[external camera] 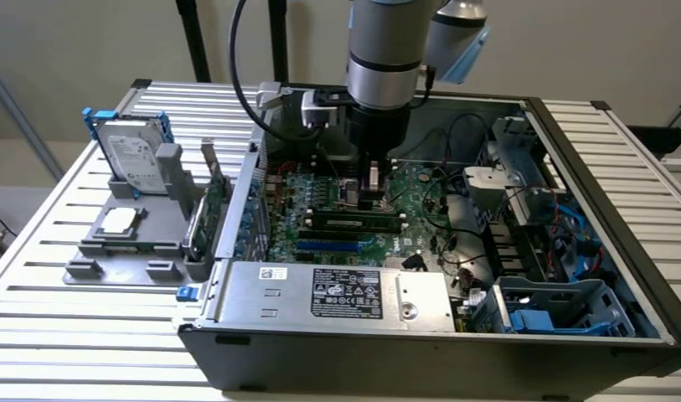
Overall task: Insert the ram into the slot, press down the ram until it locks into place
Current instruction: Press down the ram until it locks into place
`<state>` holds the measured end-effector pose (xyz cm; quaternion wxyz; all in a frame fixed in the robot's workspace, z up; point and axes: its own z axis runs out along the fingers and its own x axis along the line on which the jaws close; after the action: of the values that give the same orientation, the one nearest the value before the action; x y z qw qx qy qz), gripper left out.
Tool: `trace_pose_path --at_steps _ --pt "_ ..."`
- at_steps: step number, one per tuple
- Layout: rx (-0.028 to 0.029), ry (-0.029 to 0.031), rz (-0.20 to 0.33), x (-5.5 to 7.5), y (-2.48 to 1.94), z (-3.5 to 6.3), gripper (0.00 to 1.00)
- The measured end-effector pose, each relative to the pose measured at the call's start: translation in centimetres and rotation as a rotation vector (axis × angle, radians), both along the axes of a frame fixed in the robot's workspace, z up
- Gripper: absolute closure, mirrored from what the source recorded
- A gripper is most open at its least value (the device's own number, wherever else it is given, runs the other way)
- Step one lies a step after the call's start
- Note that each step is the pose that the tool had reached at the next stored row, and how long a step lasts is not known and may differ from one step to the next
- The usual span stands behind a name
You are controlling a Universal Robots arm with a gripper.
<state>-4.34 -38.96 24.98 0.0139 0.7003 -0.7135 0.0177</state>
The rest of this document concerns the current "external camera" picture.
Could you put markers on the grey plastic bracket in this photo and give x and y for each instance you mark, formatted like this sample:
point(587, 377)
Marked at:
point(270, 95)

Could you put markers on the black stand pole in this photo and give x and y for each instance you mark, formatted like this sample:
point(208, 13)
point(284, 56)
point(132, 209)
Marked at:
point(193, 37)
point(278, 37)

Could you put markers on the green graphics card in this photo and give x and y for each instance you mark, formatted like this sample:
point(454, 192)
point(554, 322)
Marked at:
point(211, 209)

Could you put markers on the silver CPU chip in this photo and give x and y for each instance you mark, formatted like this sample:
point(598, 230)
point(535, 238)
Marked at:
point(119, 219)

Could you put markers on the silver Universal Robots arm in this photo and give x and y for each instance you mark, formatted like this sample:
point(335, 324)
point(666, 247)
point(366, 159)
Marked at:
point(382, 50)

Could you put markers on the blue case latch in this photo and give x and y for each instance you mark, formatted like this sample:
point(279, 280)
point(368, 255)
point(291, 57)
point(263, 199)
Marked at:
point(185, 293)

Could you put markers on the green RAM stick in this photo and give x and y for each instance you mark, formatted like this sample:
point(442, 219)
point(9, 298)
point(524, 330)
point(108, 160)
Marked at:
point(354, 221)

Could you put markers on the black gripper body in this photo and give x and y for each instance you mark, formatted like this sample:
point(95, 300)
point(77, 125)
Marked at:
point(378, 127)

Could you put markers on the blue expansion slot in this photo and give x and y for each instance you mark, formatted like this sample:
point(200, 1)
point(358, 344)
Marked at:
point(334, 245)

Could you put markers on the black expansion slot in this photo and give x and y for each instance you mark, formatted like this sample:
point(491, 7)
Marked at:
point(334, 234)

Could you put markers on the green motherboard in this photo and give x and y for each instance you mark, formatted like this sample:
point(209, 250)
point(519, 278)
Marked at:
point(412, 234)

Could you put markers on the silver power supply unit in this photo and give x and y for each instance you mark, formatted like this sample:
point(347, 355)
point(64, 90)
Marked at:
point(295, 297)

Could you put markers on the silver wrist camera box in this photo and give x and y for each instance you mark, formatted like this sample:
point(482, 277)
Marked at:
point(316, 108)

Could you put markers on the metal drive cage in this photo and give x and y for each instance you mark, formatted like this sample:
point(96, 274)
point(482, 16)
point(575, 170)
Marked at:
point(512, 167)

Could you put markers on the black open PC case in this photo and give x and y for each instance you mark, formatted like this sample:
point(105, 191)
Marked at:
point(407, 360)

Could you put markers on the aluminium frame post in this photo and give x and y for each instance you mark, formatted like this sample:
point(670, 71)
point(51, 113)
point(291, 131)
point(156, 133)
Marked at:
point(15, 117)

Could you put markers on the black box on rail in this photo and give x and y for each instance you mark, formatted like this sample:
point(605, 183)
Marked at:
point(653, 140)

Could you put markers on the CPU socket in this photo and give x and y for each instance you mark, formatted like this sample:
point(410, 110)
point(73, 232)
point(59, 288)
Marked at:
point(347, 190)

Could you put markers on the blue plastic disk bay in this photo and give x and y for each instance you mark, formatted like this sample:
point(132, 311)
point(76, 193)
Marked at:
point(568, 305)

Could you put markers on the grey parts rack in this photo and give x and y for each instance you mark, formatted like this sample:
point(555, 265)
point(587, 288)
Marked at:
point(175, 167)

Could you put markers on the hard disk in blue bracket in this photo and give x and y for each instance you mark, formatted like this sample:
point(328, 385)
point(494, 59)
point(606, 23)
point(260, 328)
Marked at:
point(132, 159)

